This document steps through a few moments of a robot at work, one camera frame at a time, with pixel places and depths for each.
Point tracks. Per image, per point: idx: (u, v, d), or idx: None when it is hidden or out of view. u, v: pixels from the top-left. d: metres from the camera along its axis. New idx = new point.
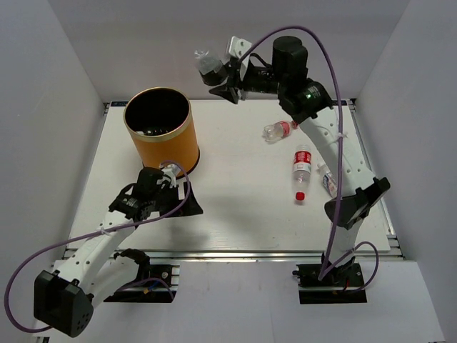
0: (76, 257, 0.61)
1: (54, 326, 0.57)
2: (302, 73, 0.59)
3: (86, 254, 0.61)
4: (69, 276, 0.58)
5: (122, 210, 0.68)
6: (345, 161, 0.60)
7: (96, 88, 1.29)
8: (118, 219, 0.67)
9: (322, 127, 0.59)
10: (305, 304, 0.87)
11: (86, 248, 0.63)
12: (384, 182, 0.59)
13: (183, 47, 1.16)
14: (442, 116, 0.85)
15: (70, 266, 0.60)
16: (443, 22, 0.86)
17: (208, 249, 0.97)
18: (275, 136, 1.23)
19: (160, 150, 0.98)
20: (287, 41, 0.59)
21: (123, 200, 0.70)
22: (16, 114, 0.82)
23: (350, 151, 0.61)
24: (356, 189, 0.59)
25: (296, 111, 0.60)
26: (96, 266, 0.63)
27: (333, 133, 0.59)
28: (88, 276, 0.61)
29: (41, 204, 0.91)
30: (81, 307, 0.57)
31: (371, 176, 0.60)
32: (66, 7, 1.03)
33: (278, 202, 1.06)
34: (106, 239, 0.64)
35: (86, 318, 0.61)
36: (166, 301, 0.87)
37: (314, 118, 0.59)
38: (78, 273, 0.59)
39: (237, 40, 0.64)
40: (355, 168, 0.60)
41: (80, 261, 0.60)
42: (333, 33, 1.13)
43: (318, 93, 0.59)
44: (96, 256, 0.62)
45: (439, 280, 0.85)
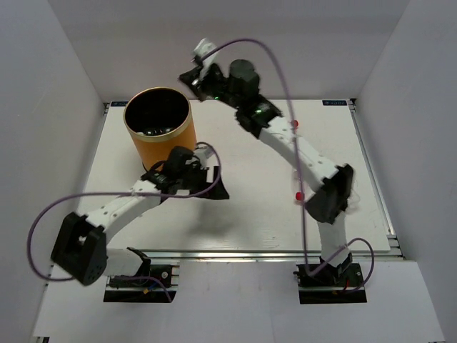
0: (105, 208, 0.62)
1: (68, 270, 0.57)
2: (255, 93, 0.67)
3: (115, 207, 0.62)
4: (96, 221, 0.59)
5: (151, 181, 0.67)
6: (306, 157, 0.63)
7: (96, 88, 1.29)
8: (148, 185, 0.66)
9: (276, 133, 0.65)
10: (305, 304, 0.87)
11: (116, 202, 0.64)
12: (347, 167, 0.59)
13: (183, 47, 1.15)
14: (442, 116, 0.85)
15: (98, 214, 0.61)
16: (443, 22, 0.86)
17: (207, 249, 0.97)
18: None
19: (160, 151, 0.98)
20: (240, 65, 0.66)
21: (153, 174, 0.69)
22: (16, 114, 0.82)
23: (307, 148, 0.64)
24: (321, 179, 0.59)
25: (250, 128, 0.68)
26: (121, 222, 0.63)
27: (287, 136, 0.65)
28: (111, 229, 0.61)
29: (41, 204, 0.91)
30: (98, 256, 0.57)
31: (335, 166, 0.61)
32: (65, 8, 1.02)
33: (278, 203, 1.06)
34: (134, 201, 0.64)
35: (97, 275, 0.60)
36: (166, 301, 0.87)
37: (268, 128, 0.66)
38: (104, 220, 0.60)
39: (206, 43, 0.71)
40: (315, 161, 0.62)
41: (108, 211, 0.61)
42: (334, 33, 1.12)
43: (268, 108, 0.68)
44: (123, 211, 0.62)
45: (438, 280, 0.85)
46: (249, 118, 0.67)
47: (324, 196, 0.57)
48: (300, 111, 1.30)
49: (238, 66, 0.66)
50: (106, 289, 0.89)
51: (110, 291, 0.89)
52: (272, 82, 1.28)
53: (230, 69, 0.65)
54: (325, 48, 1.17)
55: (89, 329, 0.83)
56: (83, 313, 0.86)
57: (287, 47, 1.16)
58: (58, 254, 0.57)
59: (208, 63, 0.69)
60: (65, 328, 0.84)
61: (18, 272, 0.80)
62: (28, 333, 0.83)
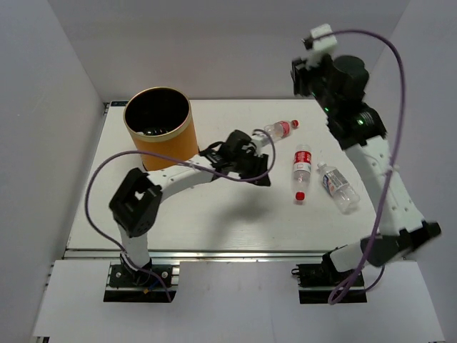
0: (165, 171, 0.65)
1: (121, 219, 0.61)
2: (355, 99, 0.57)
3: (173, 173, 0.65)
4: (156, 181, 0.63)
5: (208, 158, 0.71)
6: (393, 199, 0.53)
7: (96, 88, 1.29)
8: (206, 161, 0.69)
9: (371, 156, 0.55)
10: (305, 304, 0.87)
11: (175, 169, 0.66)
12: (435, 227, 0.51)
13: (183, 47, 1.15)
14: (442, 116, 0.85)
15: (158, 176, 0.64)
16: (443, 22, 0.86)
17: (215, 249, 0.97)
18: (275, 136, 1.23)
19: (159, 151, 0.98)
20: (348, 64, 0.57)
21: (212, 152, 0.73)
22: (16, 113, 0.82)
23: (397, 191, 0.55)
24: (400, 229, 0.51)
25: (338, 134, 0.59)
26: (173, 189, 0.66)
27: (382, 166, 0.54)
28: (166, 191, 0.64)
29: (41, 204, 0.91)
30: (149, 214, 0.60)
31: (421, 219, 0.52)
32: (66, 7, 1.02)
33: (278, 202, 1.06)
34: (191, 171, 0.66)
35: (143, 231, 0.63)
36: (166, 301, 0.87)
37: (363, 147, 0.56)
38: (162, 181, 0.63)
39: (325, 28, 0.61)
40: (403, 207, 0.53)
41: (166, 175, 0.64)
42: (335, 33, 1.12)
43: (371, 121, 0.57)
44: (180, 178, 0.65)
45: (438, 279, 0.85)
46: (343, 123, 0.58)
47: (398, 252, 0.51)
48: (300, 111, 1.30)
49: (345, 62, 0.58)
50: (106, 289, 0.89)
51: (110, 291, 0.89)
52: (272, 81, 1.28)
53: (333, 62, 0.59)
54: None
55: (89, 329, 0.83)
56: (83, 313, 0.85)
57: (287, 47, 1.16)
58: (118, 202, 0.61)
59: (318, 50, 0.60)
60: (65, 328, 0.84)
61: (18, 271, 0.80)
62: (28, 333, 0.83)
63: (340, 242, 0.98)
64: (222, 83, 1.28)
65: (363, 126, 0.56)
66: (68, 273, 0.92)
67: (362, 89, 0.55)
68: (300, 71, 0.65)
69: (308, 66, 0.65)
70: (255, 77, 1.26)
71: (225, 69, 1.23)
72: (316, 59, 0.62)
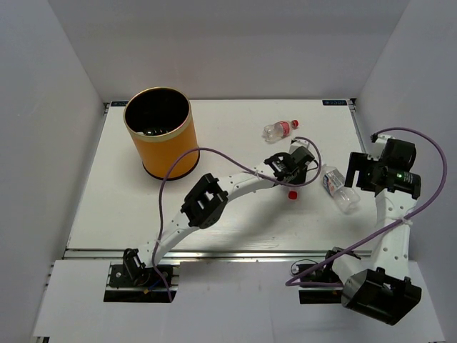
0: (232, 179, 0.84)
1: (192, 213, 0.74)
2: (403, 161, 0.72)
3: (238, 180, 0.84)
4: (224, 186, 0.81)
5: (273, 168, 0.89)
6: (388, 243, 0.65)
7: (96, 89, 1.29)
8: (267, 171, 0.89)
9: (390, 203, 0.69)
10: (304, 304, 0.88)
11: (240, 176, 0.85)
12: (415, 289, 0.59)
13: (184, 47, 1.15)
14: (444, 117, 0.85)
15: (226, 182, 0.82)
16: (444, 22, 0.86)
17: (233, 249, 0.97)
18: (275, 136, 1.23)
19: (171, 156, 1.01)
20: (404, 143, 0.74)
21: (277, 160, 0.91)
22: (16, 113, 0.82)
23: (398, 240, 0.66)
24: (380, 267, 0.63)
25: (378, 180, 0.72)
26: (236, 193, 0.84)
27: (395, 214, 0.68)
28: (230, 195, 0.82)
29: (41, 204, 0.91)
30: (216, 213, 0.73)
31: (405, 275, 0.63)
32: (66, 8, 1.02)
33: (278, 202, 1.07)
34: (253, 179, 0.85)
35: (207, 226, 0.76)
36: (166, 301, 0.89)
37: (390, 193, 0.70)
38: (228, 187, 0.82)
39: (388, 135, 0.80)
40: (392, 255, 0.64)
41: (233, 182, 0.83)
42: (335, 34, 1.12)
43: (410, 180, 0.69)
44: (243, 185, 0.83)
45: (438, 280, 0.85)
46: (381, 170, 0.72)
47: (367, 281, 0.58)
48: (300, 112, 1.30)
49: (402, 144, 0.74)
50: (106, 289, 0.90)
51: (110, 292, 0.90)
52: (272, 81, 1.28)
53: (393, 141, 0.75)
54: (325, 48, 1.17)
55: (89, 329, 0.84)
56: (83, 313, 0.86)
57: (288, 47, 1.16)
58: (191, 199, 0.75)
59: (380, 141, 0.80)
60: (65, 327, 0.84)
61: (18, 272, 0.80)
62: (28, 334, 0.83)
63: (339, 243, 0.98)
64: (222, 84, 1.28)
65: (400, 177, 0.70)
66: (68, 273, 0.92)
67: (405, 154, 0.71)
68: (360, 158, 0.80)
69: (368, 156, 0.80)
70: (255, 78, 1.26)
71: (225, 69, 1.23)
72: (378, 153, 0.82)
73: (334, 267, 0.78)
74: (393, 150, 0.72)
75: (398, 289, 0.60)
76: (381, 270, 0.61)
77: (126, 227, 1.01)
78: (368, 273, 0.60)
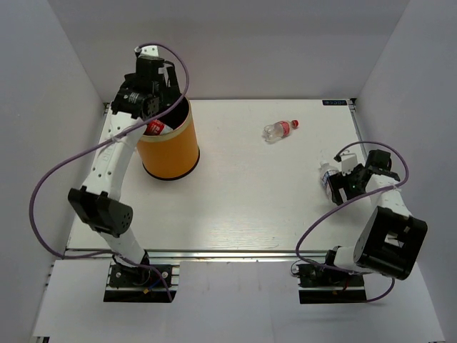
0: (97, 171, 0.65)
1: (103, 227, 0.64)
2: (383, 163, 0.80)
3: (104, 166, 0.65)
4: (96, 185, 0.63)
5: (126, 110, 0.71)
6: (386, 196, 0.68)
7: (96, 88, 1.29)
8: (125, 122, 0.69)
9: (378, 179, 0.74)
10: (305, 304, 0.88)
11: (104, 159, 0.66)
12: (421, 220, 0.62)
13: (183, 46, 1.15)
14: (444, 116, 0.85)
15: (95, 180, 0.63)
16: (445, 22, 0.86)
17: (232, 249, 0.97)
18: (275, 136, 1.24)
19: (171, 152, 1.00)
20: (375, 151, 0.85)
21: (126, 94, 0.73)
22: (16, 114, 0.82)
23: (394, 198, 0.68)
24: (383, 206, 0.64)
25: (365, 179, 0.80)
26: (117, 175, 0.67)
27: (385, 184, 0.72)
28: (113, 186, 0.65)
29: (41, 204, 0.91)
30: (119, 212, 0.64)
31: (408, 214, 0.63)
32: (66, 8, 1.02)
33: (278, 201, 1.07)
34: (119, 146, 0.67)
35: (128, 221, 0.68)
36: (166, 301, 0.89)
37: (378, 176, 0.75)
38: (103, 184, 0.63)
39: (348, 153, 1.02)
40: (392, 201, 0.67)
41: (102, 173, 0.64)
42: (335, 34, 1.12)
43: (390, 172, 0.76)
44: (114, 166, 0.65)
45: (438, 279, 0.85)
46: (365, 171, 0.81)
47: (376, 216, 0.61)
48: (300, 112, 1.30)
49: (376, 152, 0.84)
50: (106, 289, 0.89)
51: (110, 291, 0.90)
52: (272, 81, 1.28)
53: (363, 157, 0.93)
54: (325, 49, 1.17)
55: (89, 328, 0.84)
56: (83, 312, 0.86)
57: (287, 46, 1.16)
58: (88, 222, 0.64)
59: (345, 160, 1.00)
60: (65, 327, 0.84)
61: (18, 271, 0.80)
62: (28, 333, 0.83)
63: (339, 243, 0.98)
64: (222, 83, 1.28)
65: (380, 171, 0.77)
66: (68, 273, 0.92)
67: (384, 158, 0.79)
68: (337, 178, 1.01)
69: (343, 174, 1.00)
70: (255, 78, 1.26)
71: (225, 68, 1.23)
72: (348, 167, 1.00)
73: (336, 262, 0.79)
74: (373, 155, 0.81)
75: (405, 231, 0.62)
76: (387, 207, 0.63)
77: None
78: (375, 210, 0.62)
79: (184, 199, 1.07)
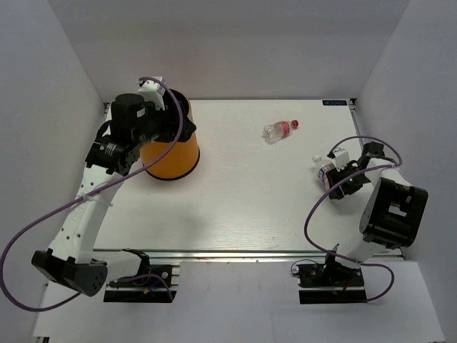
0: (66, 231, 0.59)
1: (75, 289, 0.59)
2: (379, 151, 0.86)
3: (73, 227, 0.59)
4: (62, 251, 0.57)
5: (101, 163, 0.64)
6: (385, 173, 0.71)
7: (96, 88, 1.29)
8: (100, 177, 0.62)
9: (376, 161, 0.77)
10: (305, 304, 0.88)
11: (74, 219, 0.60)
12: (423, 190, 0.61)
13: (183, 46, 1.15)
14: (443, 116, 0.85)
15: (62, 243, 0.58)
16: (445, 22, 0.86)
17: (232, 249, 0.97)
18: (275, 136, 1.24)
19: (171, 152, 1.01)
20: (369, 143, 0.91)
21: (101, 145, 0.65)
22: (16, 113, 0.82)
23: (393, 176, 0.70)
24: None
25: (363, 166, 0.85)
26: (90, 234, 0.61)
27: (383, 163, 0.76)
28: (83, 249, 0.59)
29: (41, 204, 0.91)
30: (89, 276, 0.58)
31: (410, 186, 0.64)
32: (66, 8, 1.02)
33: (278, 201, 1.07)
34: (91, 205, 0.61)
35: (103, 280, 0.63)
36: (166, 301, 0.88)
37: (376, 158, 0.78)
38: (71, 249, 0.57)
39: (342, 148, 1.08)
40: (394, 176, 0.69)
41: (70, 235, 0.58)
42: (334, 34, 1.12)
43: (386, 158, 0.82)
44: (84, 227, 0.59)
45: (438, 279, 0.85)
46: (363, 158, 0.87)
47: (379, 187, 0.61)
48: (300, 112, 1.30)
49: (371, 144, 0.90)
50: (106, 289, 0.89)
51: (110, 292, 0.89)
52: (272, 81, 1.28)
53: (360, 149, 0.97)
54: (325, 49, 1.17)
55: (89, 328, 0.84)
56: (83, 312, 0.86)
57: (287, 47, 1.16)
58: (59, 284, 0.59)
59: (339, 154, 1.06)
60: (65, 327, 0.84)
61: (18, 271, 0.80)
62: (28, 333, 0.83)
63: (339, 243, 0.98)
64: (222, 83, 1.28)
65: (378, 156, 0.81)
66: None
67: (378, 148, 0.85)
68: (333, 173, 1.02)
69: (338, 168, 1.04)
70: (255, 78, 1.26)
71: (225, 69, 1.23)
72: (341, 163, 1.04)
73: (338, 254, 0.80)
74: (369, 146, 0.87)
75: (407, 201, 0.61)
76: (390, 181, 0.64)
77: (126, 228, 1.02)
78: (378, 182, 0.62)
79: (184, 199, 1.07)
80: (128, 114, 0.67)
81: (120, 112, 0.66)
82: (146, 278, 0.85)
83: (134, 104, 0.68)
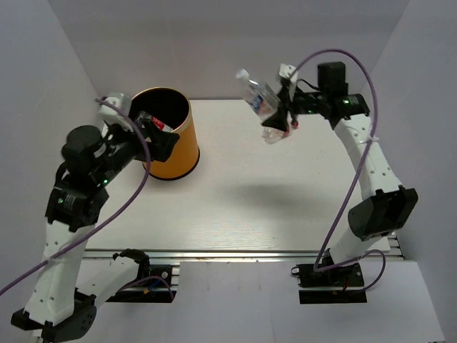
0: (38, 293, 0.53)
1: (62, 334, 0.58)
2: (342, 85, 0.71)
3: (46, 290, 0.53)
4: (38, 315, 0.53)
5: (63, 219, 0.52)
6: (370, 163, 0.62)
7: (95, 88, 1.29)
8: (63, 236, 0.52)
9: (353, 128, 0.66)
10: (304, 304, 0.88)
11: (45, 279, 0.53)
12: (410, 189, 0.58)
13: (183, 46, 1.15)
14: (443, 116, 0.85)
15: (38, 305, 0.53)
16: (443, 22, 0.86)
17: (232, 249, 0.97)
18: (275, 135, 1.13)
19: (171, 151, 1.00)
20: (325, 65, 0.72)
21: (58, 196, 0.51)
22: (16, 113, 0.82)
23: (375, 158, 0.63)
24: (377, 189, 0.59)
25: (331, 115, 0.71)
26: (67, 289, 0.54)
27: (363, 136, 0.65)
28: (63, 307, 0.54)
29: (39, 204, 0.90)
30: (72, 326, 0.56)
31: (398, 183, 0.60)
32: (65, 7, 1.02)
33: (277, 202, 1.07)
34: (59, 267, 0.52)
35: (89, 316, 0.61)
36: (166, 301, 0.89)
37: (348, 119, 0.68)
38: (47, 313, 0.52)
39: (286, 66, 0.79)
40: (380, 172, 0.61)
41: (43, 299, 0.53)
42: (334, 34, 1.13)
43: (356, 101, 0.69)
44: (56, 290, 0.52)
45: (438, 279, 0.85)
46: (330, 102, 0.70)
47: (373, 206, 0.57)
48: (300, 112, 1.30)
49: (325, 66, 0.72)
50: None
51: None
52: (271, 82, 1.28)
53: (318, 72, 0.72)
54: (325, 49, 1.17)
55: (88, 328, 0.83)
56: None
57: (287, 47, 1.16)
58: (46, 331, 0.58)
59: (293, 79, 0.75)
60: None
61: (16, 271, 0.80)
62: (27, 334, 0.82)
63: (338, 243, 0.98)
64: (221, 84, 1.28)
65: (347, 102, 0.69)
66: None
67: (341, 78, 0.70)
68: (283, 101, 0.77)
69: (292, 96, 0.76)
70: (255, 78, 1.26)
71: (224, 68, 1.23)
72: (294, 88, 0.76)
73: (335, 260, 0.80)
74: (329, 73, 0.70)
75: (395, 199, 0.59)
76: (380, 192, 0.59)
77: (125, 228, 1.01)
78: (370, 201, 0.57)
79: (184, 199, 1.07)
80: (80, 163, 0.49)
81: (71, 159, 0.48)
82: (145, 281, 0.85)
83: (88, 145, 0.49)
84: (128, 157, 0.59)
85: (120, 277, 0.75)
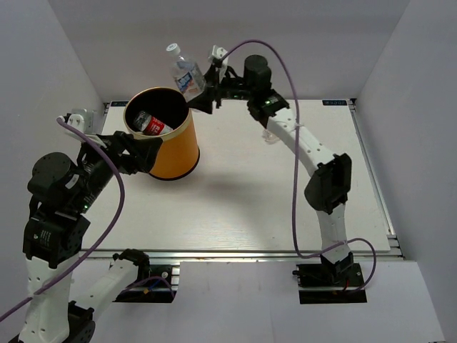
0: (29, 324, 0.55)
1: None
2: (266, 84, 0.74)
3: (35, 321, 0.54)
4: None
5: (41, 254, 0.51)
6: (306, 145, 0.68)
7: (95, 88, 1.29)
8: (44, 272, 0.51)
9: (281, 121, 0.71)
10: (305, 304, 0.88)
11: (33, 312, 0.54)
12: (344, 155, 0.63)
13: (183, 46, 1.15)
14: (443, 116, 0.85)
15: (30, 336, 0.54)
16: (444, 22, 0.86)
17: (232, 249, 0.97)
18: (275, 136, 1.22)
19: (171, 151, 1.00)
20: (255, 60, 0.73)
21: (33, 232, 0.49)
22: (16, 113, 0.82)
23: (306, 138, 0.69)
24: (318, 163, 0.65)
25: (257, 113, 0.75)
26: (58, 316, 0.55)
27: (290, 125, 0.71)
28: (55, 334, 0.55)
29: None
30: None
31: (333, 153, 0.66)
32: (65, 8, 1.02)
33: (276, 202, 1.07)
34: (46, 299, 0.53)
35: (85, 334, 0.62)
36: (167, 301, 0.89)
37: (273, 116, 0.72)
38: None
39: (218, 48, 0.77)
40: (314, 148, 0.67)
41: (35, 329, 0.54)
42: (334, 33, 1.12)
43: (277, 101, 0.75)
44: (46, 321, 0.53)
45: (438, 278, 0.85)
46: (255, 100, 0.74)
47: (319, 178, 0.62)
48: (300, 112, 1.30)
49: (253, 61, 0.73)
50: None
51: None
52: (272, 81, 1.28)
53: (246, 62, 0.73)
54: (325, 48, 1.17)
55: None
56: None
57: (287, 46, 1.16)
58: None
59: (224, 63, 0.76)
60: None
61: (17, 271, 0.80)
62: None
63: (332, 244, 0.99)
64: None
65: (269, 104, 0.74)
66: None
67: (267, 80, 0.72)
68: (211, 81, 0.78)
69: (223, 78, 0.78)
70: None
71: None
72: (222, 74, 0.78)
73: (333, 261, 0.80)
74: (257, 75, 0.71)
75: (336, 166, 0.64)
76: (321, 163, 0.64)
77: (125, 228, 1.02)
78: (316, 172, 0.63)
79: (184, 199, 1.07)
80: (51, 199, 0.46)
81: (40, 195, 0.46)
82: (145, 281, 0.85)
83: (58, 179, 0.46)
84: (104, 176, 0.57)
85: (118, 282, 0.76)
